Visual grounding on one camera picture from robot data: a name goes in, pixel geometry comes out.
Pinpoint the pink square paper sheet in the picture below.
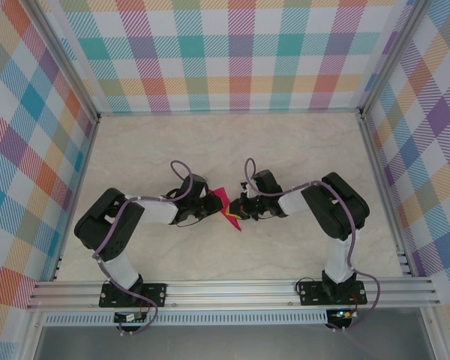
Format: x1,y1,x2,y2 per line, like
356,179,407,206
209,186,245,233

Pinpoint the grey metal panel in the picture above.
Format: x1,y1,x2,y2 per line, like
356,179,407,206
33,325,436,360

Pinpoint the small left circuit board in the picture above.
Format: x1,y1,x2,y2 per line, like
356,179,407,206
114,313,147,324

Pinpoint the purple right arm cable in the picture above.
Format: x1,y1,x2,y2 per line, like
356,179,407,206
244,157,382,334

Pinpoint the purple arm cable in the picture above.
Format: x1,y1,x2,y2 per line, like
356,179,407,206
91,160,193,336
244,157,382,334

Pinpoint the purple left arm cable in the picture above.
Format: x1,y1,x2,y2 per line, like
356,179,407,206
91,160,193,336

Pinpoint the aluminium mounting rail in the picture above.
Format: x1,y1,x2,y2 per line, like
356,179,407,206
25,277,442,311

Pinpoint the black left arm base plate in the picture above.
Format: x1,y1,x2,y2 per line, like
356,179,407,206
99,283,168,309

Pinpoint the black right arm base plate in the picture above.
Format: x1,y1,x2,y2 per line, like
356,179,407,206
298,280,368,307

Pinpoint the slotted grey cable duct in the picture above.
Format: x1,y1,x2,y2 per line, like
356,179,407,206
43,313,329,326

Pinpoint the aluminium frame side bar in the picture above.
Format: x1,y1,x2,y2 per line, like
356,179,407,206
52,119,101,281
359,115,413,278

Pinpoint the aluminium frame post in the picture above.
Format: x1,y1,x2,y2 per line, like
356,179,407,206
359,0,428,116
29,0,101,123

